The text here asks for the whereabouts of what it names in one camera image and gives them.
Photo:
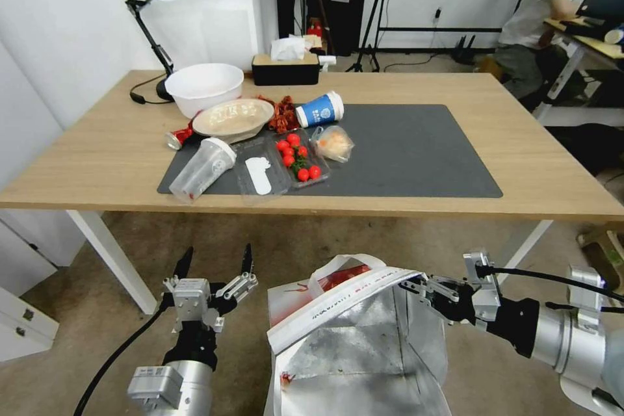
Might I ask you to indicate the small white plastic device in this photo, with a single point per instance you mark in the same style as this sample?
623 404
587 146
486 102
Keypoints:
327 62

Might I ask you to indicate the white foil-lined food delivery bag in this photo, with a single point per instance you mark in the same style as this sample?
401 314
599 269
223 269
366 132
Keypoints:
361 352

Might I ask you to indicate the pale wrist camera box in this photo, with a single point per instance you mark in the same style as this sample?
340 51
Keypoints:
482 284
191 296

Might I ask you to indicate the dark grey table mat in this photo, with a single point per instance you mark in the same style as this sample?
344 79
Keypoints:
404 153

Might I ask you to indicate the cardboard box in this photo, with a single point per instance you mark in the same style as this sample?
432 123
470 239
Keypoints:
602 250

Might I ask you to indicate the person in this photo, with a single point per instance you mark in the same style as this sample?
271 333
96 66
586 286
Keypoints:
541 11

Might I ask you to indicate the red crumpled snack wrapper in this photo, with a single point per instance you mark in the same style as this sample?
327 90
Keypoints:
283 116

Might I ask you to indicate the wooden desk white frame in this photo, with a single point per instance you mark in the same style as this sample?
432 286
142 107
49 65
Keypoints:
570 70

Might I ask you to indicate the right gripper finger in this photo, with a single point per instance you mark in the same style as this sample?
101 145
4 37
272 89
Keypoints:
441 298
429 282

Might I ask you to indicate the beige lidded paper bowl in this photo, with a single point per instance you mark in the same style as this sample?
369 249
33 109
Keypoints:
234 116

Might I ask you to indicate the clear box of cherry tomatoes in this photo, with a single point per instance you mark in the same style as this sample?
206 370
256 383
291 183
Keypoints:
300 157

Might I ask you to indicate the white drawer cabinet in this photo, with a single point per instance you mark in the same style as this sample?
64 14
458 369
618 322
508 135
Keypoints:
24 279

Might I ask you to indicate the crushed red drink can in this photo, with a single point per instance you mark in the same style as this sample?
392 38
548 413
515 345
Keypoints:
178 138

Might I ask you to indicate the black tissue box wooden lid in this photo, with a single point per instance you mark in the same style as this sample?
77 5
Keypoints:
285 72

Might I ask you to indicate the blue white paper cup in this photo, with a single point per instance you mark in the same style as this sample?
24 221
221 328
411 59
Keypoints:
615 35

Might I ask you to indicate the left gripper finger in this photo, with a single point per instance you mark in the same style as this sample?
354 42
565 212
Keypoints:
247 260
179 265

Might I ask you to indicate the white plastic bowl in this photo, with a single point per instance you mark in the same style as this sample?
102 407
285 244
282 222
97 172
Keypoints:
205 84

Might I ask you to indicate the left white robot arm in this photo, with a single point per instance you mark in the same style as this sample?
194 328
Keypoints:
168 387

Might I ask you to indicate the blue paper coffee cup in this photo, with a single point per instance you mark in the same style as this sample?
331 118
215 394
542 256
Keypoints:
319 110

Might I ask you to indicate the clear bag with bun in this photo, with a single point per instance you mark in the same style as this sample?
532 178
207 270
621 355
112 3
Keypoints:
334 143

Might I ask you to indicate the black router with antennas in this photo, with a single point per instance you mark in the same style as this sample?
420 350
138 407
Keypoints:
465 48

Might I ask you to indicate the red fire extinguisher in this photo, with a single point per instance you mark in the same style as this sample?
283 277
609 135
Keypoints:
314 31

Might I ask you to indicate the clear plastic lidded cup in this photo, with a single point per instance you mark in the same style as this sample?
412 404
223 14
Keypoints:
202 170

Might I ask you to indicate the black tripod stand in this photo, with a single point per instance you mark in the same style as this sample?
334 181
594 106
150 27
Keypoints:
373 11

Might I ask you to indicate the white table leg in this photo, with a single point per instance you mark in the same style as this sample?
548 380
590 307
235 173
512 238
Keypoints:
524 250
114 260

